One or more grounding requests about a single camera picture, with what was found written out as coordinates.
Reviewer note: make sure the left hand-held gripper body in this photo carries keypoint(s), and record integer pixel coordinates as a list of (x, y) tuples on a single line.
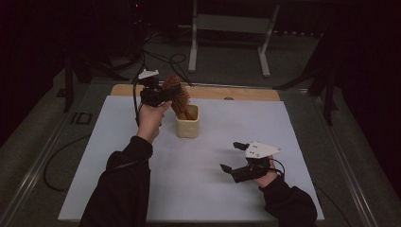
[(151, 94)]

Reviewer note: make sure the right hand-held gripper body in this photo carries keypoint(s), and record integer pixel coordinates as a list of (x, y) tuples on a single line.
[(257, 167)]

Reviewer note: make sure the wooden paddle hairbrush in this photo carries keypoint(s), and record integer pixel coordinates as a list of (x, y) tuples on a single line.
[(179, 94)]

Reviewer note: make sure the cream square cup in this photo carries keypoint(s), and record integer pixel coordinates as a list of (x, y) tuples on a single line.
[(187, 129)]

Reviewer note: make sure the person's right hand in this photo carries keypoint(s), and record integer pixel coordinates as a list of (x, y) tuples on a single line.
[(268, 178)]

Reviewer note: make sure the person's left hand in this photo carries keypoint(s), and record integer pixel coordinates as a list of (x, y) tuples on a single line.
[(151, 121)]

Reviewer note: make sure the white table sheet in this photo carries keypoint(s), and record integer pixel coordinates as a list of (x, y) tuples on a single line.
[(195, 176)]

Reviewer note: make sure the wooden table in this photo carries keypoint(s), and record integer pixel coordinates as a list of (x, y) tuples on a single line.
[(246, 94)]

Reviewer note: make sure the dark equipment with red light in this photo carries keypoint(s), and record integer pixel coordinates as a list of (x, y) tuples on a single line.
[(136, 25)]

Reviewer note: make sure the floor socket box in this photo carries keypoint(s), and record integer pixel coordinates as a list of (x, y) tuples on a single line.
[(82, 118)]

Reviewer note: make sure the black floor stand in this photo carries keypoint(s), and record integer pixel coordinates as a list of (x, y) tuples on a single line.
[(68, 85), (328, 94)]

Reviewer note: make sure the white metal stand frame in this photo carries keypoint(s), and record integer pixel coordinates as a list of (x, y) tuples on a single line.
[(233, 23)]

